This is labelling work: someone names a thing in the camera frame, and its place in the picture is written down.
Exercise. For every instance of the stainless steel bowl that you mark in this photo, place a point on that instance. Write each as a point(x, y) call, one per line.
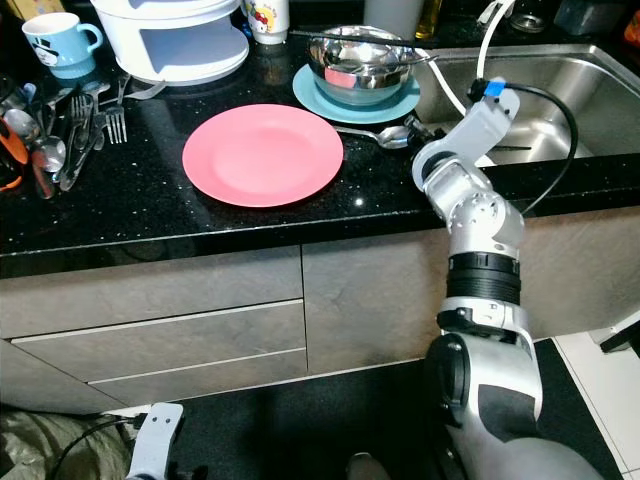
point(360, 65)

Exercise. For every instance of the grey drawer front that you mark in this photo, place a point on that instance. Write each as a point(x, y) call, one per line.
point(150, 285)
point(210, 378)
point(160, 342)

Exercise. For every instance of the pink plate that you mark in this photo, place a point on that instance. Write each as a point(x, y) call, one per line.
point(263, 155)

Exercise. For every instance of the white stacked plastic container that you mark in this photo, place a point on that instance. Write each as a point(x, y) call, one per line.
point(170, 40)

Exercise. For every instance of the small metal tap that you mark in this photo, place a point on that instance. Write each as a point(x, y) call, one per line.
point(490, 10)

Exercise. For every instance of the grey jug with red label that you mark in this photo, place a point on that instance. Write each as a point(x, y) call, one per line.
point(390, 15)

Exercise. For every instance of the teal plate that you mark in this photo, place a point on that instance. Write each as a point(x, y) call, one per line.
point(313, 103)

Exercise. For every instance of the clear bluish plastic container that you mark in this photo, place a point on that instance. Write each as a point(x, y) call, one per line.
point(590, 15)

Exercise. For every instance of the white cartoon print cup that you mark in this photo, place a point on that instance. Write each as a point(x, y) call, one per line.
point(267, 20)

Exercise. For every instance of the stainless steel sink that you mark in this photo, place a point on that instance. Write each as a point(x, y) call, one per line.
point(590, 90)

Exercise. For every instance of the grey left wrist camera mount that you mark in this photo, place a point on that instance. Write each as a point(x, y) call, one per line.
point(157, 440)

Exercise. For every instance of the yellow box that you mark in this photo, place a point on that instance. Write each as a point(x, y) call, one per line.
point(30, 8)

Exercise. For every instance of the steel table spoon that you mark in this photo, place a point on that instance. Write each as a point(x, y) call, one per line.
point(390, 136)

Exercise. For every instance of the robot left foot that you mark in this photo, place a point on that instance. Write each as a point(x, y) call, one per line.
point(367, 468)

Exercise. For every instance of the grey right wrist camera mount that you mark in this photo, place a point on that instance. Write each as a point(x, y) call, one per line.
point(480, 125)

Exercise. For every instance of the blue mug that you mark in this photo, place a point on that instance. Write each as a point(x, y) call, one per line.
point(60, 45)

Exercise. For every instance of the steel fork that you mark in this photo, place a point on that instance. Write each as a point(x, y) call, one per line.
point(116, 125)
point(82, 110)

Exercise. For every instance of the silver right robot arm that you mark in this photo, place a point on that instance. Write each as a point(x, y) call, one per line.
point(485, 220)

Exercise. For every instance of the yellow oil bottle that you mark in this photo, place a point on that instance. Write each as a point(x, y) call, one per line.
point(430, 15)

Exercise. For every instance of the round metal hole cover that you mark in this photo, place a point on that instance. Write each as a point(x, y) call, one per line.
point(526, 20)

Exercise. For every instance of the olive crumpled cloth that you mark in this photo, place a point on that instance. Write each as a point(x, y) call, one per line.
point(28, 440)

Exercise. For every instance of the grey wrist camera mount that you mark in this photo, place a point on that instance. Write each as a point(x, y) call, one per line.
point(480, 125)
point(157, 440)

